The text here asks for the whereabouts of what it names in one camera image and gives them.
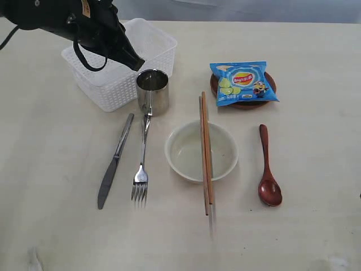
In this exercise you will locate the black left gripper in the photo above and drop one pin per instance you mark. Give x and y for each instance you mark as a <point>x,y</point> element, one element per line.
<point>97,29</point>

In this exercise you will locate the stainless steel cup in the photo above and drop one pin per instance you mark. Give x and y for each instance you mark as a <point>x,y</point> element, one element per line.
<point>152,87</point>

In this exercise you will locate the light wooden chopstick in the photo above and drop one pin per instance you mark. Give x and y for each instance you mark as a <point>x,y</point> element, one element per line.
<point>207,147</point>

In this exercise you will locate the speckled ceramic floral bowl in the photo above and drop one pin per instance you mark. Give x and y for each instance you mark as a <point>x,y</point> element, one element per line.
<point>184,155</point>

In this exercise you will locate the blue Lays chip bag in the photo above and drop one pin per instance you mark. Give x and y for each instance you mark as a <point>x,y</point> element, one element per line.
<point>242,82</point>

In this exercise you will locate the silver knife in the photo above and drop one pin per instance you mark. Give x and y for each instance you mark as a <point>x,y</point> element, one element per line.
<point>111,170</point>

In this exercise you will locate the stainless steel fork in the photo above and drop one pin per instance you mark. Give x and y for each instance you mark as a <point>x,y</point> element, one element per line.
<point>141,178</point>

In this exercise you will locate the dark plate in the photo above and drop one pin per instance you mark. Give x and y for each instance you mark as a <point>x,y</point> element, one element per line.
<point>243,105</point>

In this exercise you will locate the brown wooden chopstick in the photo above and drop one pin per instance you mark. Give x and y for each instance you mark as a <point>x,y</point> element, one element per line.
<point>204,180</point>

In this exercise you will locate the dark wooden spoon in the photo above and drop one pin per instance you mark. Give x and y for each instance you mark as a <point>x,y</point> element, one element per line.
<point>268,189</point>

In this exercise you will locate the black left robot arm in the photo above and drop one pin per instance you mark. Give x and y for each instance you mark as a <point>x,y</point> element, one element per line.
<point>51,16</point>

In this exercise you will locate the white plastic woven basket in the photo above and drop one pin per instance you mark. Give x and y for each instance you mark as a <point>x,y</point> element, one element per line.
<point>114,86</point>

